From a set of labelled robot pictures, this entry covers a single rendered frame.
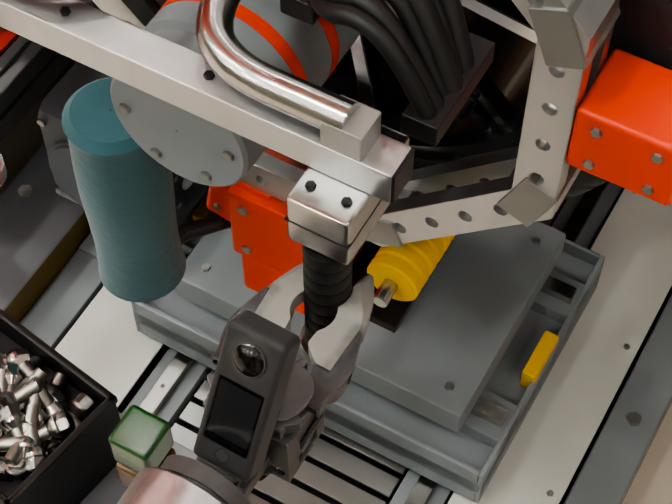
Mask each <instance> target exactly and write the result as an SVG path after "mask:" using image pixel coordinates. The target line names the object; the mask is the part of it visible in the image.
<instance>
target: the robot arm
mask: <svg viewBox="0 0 672 504"><path fill-rule="evenodd" d="M303 302H304V286H303V263H301V264H299V265H297V266H296V267H294V268H292V269H291V270H289V271H288V272H286V273H285V274H283V275H282V276H280V277H279V278H278V279H276V280H275V281H274V282H273V283H272V284H270V285H269V286H268V287H264V288H263V289H262V290H261V291H259V292H258V293H257V294H256V295H255V296H253V297H252V298H251V299H250V300H249V301H248V302H246V303H245V304H244V305H243V306H242V307H240V308H239V309H238V310H237V311H236V312H235V313H234V314H233V315H232V317H231V318H230V319H229V321H228V322H227V324H226V326H225V328H224V330H223V332H222V335H221V338H220V343H219V346H218V348H217V349H216V351H215V352H214V353H213V354H212V363H213V365H216V370H215V374H208V375H207V381H208V385H209V388H210V392H209V393H208V394H207V397H206V399H205V400H204V402H203V406H204V413H203V417H202V420H201V424H200V428H199V431H198V435H197V439H196V442H195V446H194V449H193V451H194V453H195V454H196V455H197V458H196V460H195V459H192V458H189V457H186V456H183V455H176V454H174V455H169V456H168V457H167V458H166V459H165V461H164V462H163V464H162V465H161V466H160V468H158V467H149V468H144V469H142V470H141V471H139V472H138V474H137V475H136V477H135V478H134V480H133V481H132V482H131V484H130V485H129V487H128V488H127V490H126V491H125V493H124V494H123V495H122V497H121V498H120V500H119V501H118V503H117V504H250V502H249V501H248V499H247V498H248V496H249V495H250V493H251V491H252V490H253V488H254V487H255V485H256V484H257V482H258V481H262V480H263V479H264V478H266V477H267V476H268V475H269V474H274V475H276V476H278V477H280V478H282V479H283V480H285V481H287V482H289V483H290V482H291V480H292V479H293V477H294V476H295V474H296V472H297V471H298V469H299V468H300V466H301V464H302V463H303V461H304V460H305V458H306V457H307V455H308V453H309V452H310V450H311V449H312V447H313V446H314V444H315V442H316V441H317V439H318V438H319V436H320V434H321V433H322V431H323V430H324V428H325V425H324V413H325V407H326V406H327V405H330V404H332V403H334V402H336V401H337V400H338V399H339V398H340V397H341V396H342V395H343V393H344V392H345V390H346V389H347V387H348V385H349V383H350V381H351V378H352V376H353V372H354V368H355V364H356V360H357V356H358V352H359V348H360V345H361V343H362V342H363V340H364V337H365V334H366V330H367V327H368V324H369V321H370V317H371V313H372V309H373V304H374V277H373V276H372V275H371V274H369V273H368V274H367V275H365V276H364V277H362V278H361V279H360V280H358V281H357V282H355V283H354V284H353V285H352V294H351V296H350V298H349V299H348V300H347V301H346V302H345V303H344V304H343V305H341V306H339V307H338V312H337V315H336V317H335V319H334V320H333V322H332V323H331V324H330V325H328V326H327V327H325V328H323V329H321V330H318V331H317V332H316V333H315V334H314V335H313V337H312V338H311V339H310V340H309V342H308V353H309V358H310V360H311V363H312V365H313V369H312V371H311V374H310V373H309V371H308V369H307V360H306V359H303V358H302V359H299V360H297V361H295V360H296V356H297V353H298V350H299V347H300V343H301V340H300V338H299V336H298V335H296V334H295V333H293V332H291V331H290V330H291V320H292V317H293V313H294V310H295V309H296V307H297V306H299V305H300V304H301V303H303ZM313 434H314V436H313ZM312 436H313V438H312ZM311 438H312V439H311ZM310 439H311V441H310ZM309 441H310V442H309ZM308 442H309V444H308ZM307 444H308V446H307V447H306V445H307ZM305 447H306V449H305ZM304 449H305V450H304ZM303 450H304V452H303ZM302 452H303V453H302ZM301 453H302V455H301ZM300 455H301V457H300V458H299V456H300ZM273 464H274V465H273ZM270 465H271V466H270ZM275 465H276V466H275ZM274 466H275V467H274ZM277 467H279V468H281V469H282V470H283V471H282V470H280V469H279V468H278V469H276V468H277ZM262 474H263V475H262Z"/></svg>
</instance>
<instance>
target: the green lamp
mask: <svg viewBox="0 0 672 504"><path fill-rule="evenodd" d="M108 441H109V445H110V448H111V452H112V455H113V458H114V459H115V460H116V461H118V462H120V463H122V464H124V465H126V466H128V467H129V468H131V469H133V470H135V471H137V472H139V471H141V470H142V469H144V468H149V467H158V466H159V465H160V464H161V462H162V461H163V459H164V458H165V456H166V455H167V453H168V452H169V450H170V449H171V448H172V446H173V443H174V442H173V437H172V432H171V427H170V424H169V423H168V422H167V421H166V420H164V419H162V418H160V417H158V416H156V415H154V414H152V413H150V412H148V411H146V410H145V409H143V408H141V407H139V406H137V405H132V406H131V407H129V409H128V410H127V412H126V413H125V414H124V416H123V417H122V419H121V420H120V421H119V423H118V424H117V425H116V427H115V428H114V430H113V431H112V432H111V434H110V435H109V438H108Z"/></svg>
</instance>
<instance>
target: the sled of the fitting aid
mask: <svg viewBox="0 0 672 504"><path fill-rule="evenodd" d="M207 197H208V194H207V196H206V197H205V198H204V200H203V201H202V202H201V204H200V205H199V206H198V208H197V209H196V210H195V212H194V213H193V215H192V217H193V219H192V220H191V221H190V222H192V221H196V220H199V219H203V218H206V217H209V216H213V215H216V213H214V212H213V211H211V210H209V209H208V208H207V205H206V204H207ZM604 260H605V256H603V255H600V254H599V253H596V252H594V251H592V250H590V249H587V248H585V247H583V246H581V245H578V244H576V243H574V242H572V241H569V240H567V239H565V242H564V247H563V251H562V254H561V256H560V257H559V259H558V261H557V263H556V264H555V266H554V268H553V270H552V271H551V273H550V275H549V276H548V278H547V280H546V282H545V283H544V285H543V287H542V289H541V290H540V292H539V294H538V296H537V297H536V299H535V301H534V303H533V304H532V306H531V308H530V310H529V311H528V313H527V315H526V317H525V318H524V320H523V322H522V324H521V325H520V327H519V329H518V330H517V332H516V334H515V336H514V337H513V339H512V341H511V343H510V344H509V346H508V348H507V350H506V351H505V353H504V355H503V357H502V358H501V360H500V362H499V364H498V365H497V367H496V369H495V371H494V372H493V374H492V376H491V377H490V379H489V381H488V383H487V384H486V386H485V388H484V390H483V391H482V393H481V395H480V397H479V398H478V400H477V402H476V404H475V405H474V407H473V409H472V411H471V412H470V414H469V416H468V418H467V419H466V421H465V423H464V424H463V426H462V428H461V430H460V431H459V432H454V431H452V430H450V429H448V428H446V427H444V426H442V425H440V424H438V423H436V422H434V421H432V420H430V419H428V418H426V417H424V416H422V415H420V414H418V413H416V412H414V411H412V410H410V409H408V408H406V407H404V406H402V405H400V404H398V403H396V402H394V401H392V400H390V399H388V398H386V397H384V396H382V395H380V394H378V393H376V392H374V391H372V390H370V389H368V388H366V387H364V386H361V385H359V384H357V383H355V382H353V381H350V383H349V385H348V387H347V389H346V390H345V392H344V393H343V395H342V396H341V397H340V398H339V399H338V400H337V401H336V402H334V403H332V404H330V405H327V406H326V407H325V413H324V425H325V426H326V427H328V428H330V429H332V430H334V431H336V432H338V433H340V434H342V435H343V436H345V437H347V438H349V439H351V440H353V441H355V442H357V443H359V444H361V445H363V446H365V447H367V448H369V449H371V450H373V451H375V452H377V453H379V454H381V455H383V456H385V457H387V458H389V459H391V460H393V461H395V462H397V463H399V464H401V465H403V466H405V467H406V468H408V469H410V470H412V471H414V472H416V473H418V474H420V475H422V476H424V477H426V478H428V479H430V480H432V481H434V482H436V483H438V484H440V485H442V486H444V487H446V488H448V489H450V490H452V491H454V492H456V493H458V494H460V495H462V496H464V497H466V498H468V499H470V500H471V501H474V502H475V503H479V501H480V499H481V497H482V495H483V494H484V492H485V490H486V488H487V486H488V484H489V483H490V481H491V479H492V477H493V475H494V474H495V472H496V470H497V468H498V466H499V464H500V463H501V461H502V459H503V457H504V455H505V454H506V452H507V450H508V448H509V446H510V444H511V443H512V441H513V439H514V437H515V435H516V434H517V432H518V430H519V428H520V426H521V424H522V423H523V421H524V419H525V417H526V415H527V414H528V412H529V410H530V408H531V406H532V404H533V403H534V401H535V399H536V397H537V395H538V394H539V392H540V390H541V388H542V386H543V384H544V383H545V381H546V379H547V377H548V375H549V374H550V372H551V370H552V368H553V366H554V364H555V363H556V361H557V359H558V357H559V355H560V353H561V352H562V350H563V348H564V346H565V344H566V343H567V341H568V339H569V337H570V335H571V333H572V332H573V330H574V328H575V326H576V324H577V323H578V321H579V319H580V317H581V315H582V313H583V312H584V310H585V308H586V306H587V304H588V303H589V301H590V299H591V297H592V295H593V293H594V292H595V290H596V288H597V285H598V281H599V278H600V274H601V270H602V267H603V263H604ZM131 305H132V309H133V314H134V318H135V323H136V327H137V331H139V332H141V333H143V334H145V335H147V336H149V337H151V338H153V339H154V340H156V341H158V342H160V343H162V344H164V345H166V346H168V347H170V348H172V349H174V350H176V351H178V352H180V353H182V354H184V355H186V356H188V357H190V358H192V359H194V360H196V361H198V362H200V363H202V364H204V365H206V366H208V367H210V368H212V369H214V370H216V365H213V363H212V354H213V353H214V352H215V351H216V349H217V348H218V346H219V343H220V338H221V335H222V332H223V330H224V328H225V326H226V324H227V322H228V321H229V320H228V319H226V318H224V317H222V316H220V315H218V314H216V313H214V312H212V311H210V310H208V309H206V308H204V307H202V306H200V305H198V304H196V303H194V302H192V301H190V300H188V299H186V298H184V297H182V296H180V295H178V294H177V291H176V288H175V289H174V290H173V291H171V292H170V293H168V294H167V295H166V296H164V297H161V298H159V299H157V300H153V301H149V302H138V303H136V302H131Z"/></svg>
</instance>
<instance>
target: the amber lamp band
mask: <svg viewBox="0 0 672 504"><path fill-rule="evenodd" d="M174 454H176V452H175V450H174V449H173V448H171V449H170V450H169V452H168V453H167V455H166V456H165V458H164V459H163V461H162V462H161V464H160V465H159V466H158V468H160V466H161V465H162V464H163V462H164V461H165V459H166V458H167V457H168V456H169V455H174ZM116 469H117V472H118V476H119V479H120V483H121V484H122V485H124V486H126V487H127V488H128V487H129V485H130V484H131V482H132V481H133V480H134V478H135V477H136V475H137V474H138V472H137V471H135V470H133V469H131V468H129V467H128V466H126V465H124V464H122V463H120V462H118V461H117V463H116Z"/></svg>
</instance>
